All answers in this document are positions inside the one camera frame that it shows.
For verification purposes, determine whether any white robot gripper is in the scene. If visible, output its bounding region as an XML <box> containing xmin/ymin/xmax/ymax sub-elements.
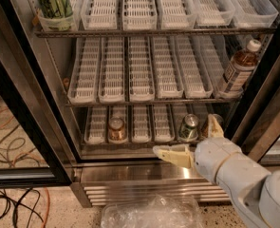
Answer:
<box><xmin>152</xmin><ymin>113</ymin><xmax>271</xmax><ymax>195</ymax></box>

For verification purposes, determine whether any orange can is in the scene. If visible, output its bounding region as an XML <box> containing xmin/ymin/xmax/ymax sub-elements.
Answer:
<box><xmin>108</xmin><ymin>117</ymin><xmax>125</xmax><ymax>141</ymax></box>
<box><xmin>201</xmin><ymin>116</ymin><xmax>208</xmax><ymax>138</ymax></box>

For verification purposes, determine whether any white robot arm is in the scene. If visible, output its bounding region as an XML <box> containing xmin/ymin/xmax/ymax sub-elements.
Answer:
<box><xmin>153</xmin><ymin>115</ymin><xmax>280</xmax><ymax>228</ymax></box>

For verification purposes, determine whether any shelf tray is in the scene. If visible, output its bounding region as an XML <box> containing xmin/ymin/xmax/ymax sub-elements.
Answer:
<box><xmin>132</xmin><ymin>105</ymin><xmax>152</xmax><ymax>143</ymax></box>
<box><xmin>99</xmin><ymin>37</ymin><xmax>125</xmax><ymax>103</ymax></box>
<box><xmin>37</xmin><ymin>0</ymin><xmax>84</xmax><ymax>31</ymax></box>
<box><xmin>107</xmin><ymin>106</ymin><xmax>128</xmax><ymax>143</ymax></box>
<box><xmin>153</xmin><ymin>104</ymin><xmax>175</xmax><ymax>143</ymax></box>
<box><xmin>151</xmin><ymin>37</ymin><xmax>183</xmax><ymax>99</ymax></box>
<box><xmin>194</xmin><ymin>35</ymin><xmax>243</xmax><ymax>100</ymax></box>
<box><xmin>231</xmin><ymin>0</ymin><xmax>278</xmax><ymax>28</ymax></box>
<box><xmin>173</xmin><ymin>104</ymin><xmax>193</xmax><ymax>142</ymax></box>
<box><xmin>81</xmin><ymin>0</ymin><xmax>118</xmax><ymax>30</ymax></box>
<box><xmin>67</xmin><ymin>38</ymin><xmax>101</xmax><ymax>105</ymax></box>
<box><xmin>175</xmin><ymin>36</ymin><xmax>213</xmax><ymax>99</ymax></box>
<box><xmin>157</xmin><ymin>0</ymin><xmax>197</xmax><ymax>30</ymax></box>
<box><xmin>122</xmin><ymin>0</ymin><xmax>158</xmax><ymax>30</ymax></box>
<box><xmin>193</xmin><ymin>0</ymin><xmax>235</xmax><ymax>27</ymax></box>
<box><xmin>84</xmin><ymin>106</ymin><xmax>107</xmax><ymax>144</ymax></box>
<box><xmin>193</xmin><ymin>104</ymin><xmax>224</xmax><ymax>139</ymax></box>
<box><xmin>128</xmin><ymin>37</ymin><xmax>155</xmax><ymax>102</ymax></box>

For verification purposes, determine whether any right glass fridge door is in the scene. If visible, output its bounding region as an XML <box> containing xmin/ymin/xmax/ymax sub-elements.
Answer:
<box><xmin>233</xmin><ymin>50</ymin><xmax>280</xmax><ymax>171</ymax></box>

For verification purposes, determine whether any glass fridge door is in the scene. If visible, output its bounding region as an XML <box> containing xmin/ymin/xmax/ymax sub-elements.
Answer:
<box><xmin>233</xmin><ymin>50</ymin><xmax>280</xmax><ymax>171</ymax></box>
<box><xmin>0</xmin><ymin>0</ymin><xmax>74</xmax><ymax>188</ymax></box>

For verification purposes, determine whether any stainless fridge cabinet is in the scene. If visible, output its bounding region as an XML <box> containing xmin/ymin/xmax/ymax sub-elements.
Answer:
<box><xmin>0</xmin><ymin>0</ymin><xmax>280</xmax><ymax>208</ymax></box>

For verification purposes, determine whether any left glass fridge door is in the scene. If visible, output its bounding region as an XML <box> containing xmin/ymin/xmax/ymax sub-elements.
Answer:
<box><xmin>0</xmin><ymin>0</ymin><xmax>74</xmax><ymax>188</ymax></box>

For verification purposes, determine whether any green tall can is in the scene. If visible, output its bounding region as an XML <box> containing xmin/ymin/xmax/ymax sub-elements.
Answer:
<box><xmin>38</xmin><ymin>0</ymin><xmax>73</xmax><ymax>19</ymax></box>

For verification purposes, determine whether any clear plastic bin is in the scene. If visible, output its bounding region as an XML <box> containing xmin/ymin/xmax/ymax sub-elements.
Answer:
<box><xmin>101</xmin><ymin>195</ymin><xmax>204</xmax><ymax>228</ymax></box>

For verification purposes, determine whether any brown tea bottle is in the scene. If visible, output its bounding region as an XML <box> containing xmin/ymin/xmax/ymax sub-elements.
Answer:
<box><xmin>218</xmin><ymin>39</ymin><xmax>261</xmax><ymax>93</ymax></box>

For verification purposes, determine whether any orange floor cable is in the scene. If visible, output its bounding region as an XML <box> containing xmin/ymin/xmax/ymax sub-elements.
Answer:
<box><xmin>41</xmin><ymin>187</ymin><xmax>51</xmax><ymax>228</ymax></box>

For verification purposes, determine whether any black floor cable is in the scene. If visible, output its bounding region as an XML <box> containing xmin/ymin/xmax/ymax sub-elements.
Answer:
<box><xmin>0</xmin><ymin>187</ymin><xmax>45</xmax><ymax>228</ymax></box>

